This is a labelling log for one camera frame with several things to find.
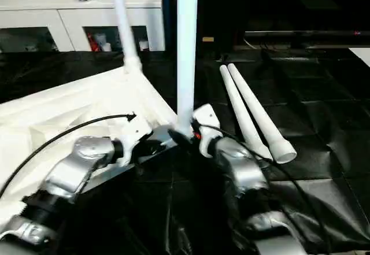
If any white sideboard cabinet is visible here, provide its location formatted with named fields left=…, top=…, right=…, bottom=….
left=0, top=0, right=166, bottom=53

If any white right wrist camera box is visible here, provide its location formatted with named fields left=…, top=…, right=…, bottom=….
left=191, top=104, right=222, bottom=158

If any red bottle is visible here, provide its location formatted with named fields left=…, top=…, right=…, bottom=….
left=88, top=34, right=101, bottom=52

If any black work mat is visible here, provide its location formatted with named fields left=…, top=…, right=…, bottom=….
left=0, top=49, right=370, bottom=255

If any white plastic table leg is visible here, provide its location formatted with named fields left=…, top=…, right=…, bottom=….
left=175, top=0, right=200, bottom=136
left=219, top=64, right=274, bottom=161
left=227, top=62, right=298, bottom=164
left=108, top=0, right=143, bottom=76

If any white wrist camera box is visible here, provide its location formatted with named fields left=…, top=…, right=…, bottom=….
left=191, top=104, right=222, bottom=158
left=113, top=112, right=154, bottom=167

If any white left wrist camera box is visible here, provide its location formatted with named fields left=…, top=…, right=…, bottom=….
left=113, top=112, right=154, bottom=167

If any white plastic table top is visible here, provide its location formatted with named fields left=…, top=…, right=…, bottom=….
left=0, top=63, right=180, bottom=209

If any white board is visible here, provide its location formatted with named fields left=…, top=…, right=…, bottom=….
left=347, top=47, right=370, bottom=68

